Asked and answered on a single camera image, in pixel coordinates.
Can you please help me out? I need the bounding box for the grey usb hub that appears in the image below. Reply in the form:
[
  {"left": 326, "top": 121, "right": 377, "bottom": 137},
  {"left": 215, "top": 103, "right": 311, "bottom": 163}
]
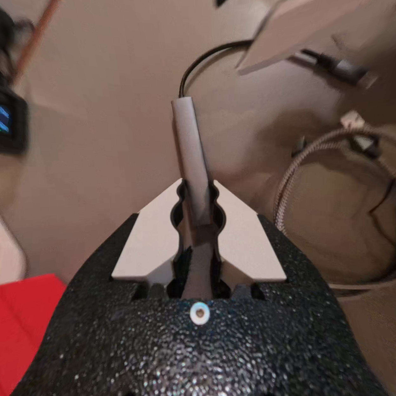
[{"left": 171, "top": 97, "right": 222, "bottom": 299}]

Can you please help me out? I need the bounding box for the orange rod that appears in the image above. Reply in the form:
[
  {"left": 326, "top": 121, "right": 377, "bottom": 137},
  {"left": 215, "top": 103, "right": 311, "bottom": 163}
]
[{"left": 14, "top": 0, "right": 61, "bottom": 81}]

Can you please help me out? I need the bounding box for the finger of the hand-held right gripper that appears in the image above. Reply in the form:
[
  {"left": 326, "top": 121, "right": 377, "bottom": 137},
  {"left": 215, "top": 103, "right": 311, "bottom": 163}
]
[{"left": 236, "top": 0, "right": 396, "bottom": 76}]

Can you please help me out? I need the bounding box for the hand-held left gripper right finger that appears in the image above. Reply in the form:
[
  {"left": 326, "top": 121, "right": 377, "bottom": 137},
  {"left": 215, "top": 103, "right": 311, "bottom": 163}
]
[{"left": 208, "top": 179, "right": 287, "bottom": 298}]

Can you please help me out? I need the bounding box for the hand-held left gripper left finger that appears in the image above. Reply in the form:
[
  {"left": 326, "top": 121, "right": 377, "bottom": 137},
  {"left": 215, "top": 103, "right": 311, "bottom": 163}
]
[{"left": 111, "top": 178, "right": 190, "bottom": 298}]

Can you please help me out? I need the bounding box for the black twist tie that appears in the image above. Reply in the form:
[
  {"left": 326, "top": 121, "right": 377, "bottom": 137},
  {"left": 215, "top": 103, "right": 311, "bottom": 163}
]
[{"left": 367, "top": 173, "right": 396, "bottom": 245}]

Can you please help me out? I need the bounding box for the red sheet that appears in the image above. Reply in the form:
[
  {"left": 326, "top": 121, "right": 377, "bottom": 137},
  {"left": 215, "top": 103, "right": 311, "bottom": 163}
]
[{"left": 0, "top": 273, "right": 67, "bottom": 396}]

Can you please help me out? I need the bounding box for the grey adapter with black cable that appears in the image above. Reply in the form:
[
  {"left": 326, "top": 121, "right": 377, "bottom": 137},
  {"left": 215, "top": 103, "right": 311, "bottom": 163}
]
[{"left": 178, "top": 40, "right": 377, "bottom": 97}]

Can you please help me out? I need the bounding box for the white rounded object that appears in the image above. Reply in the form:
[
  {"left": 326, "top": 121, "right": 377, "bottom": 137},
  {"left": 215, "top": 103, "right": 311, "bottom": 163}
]
[{"left": 0, "top": 216, "right": 27, "bottom": 286}]

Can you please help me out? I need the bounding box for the grey braided usb-c cable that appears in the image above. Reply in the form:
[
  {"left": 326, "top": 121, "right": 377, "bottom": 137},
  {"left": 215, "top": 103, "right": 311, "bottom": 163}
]
[{"left": 274, "top": 111, "right": 396, "bottom": 286}]

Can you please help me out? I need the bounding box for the black device with blue screen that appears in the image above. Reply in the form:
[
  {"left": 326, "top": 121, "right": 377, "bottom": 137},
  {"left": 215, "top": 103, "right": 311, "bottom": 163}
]
[{"left": 0, "top": 92, "right": 29, "bottom": 155}]

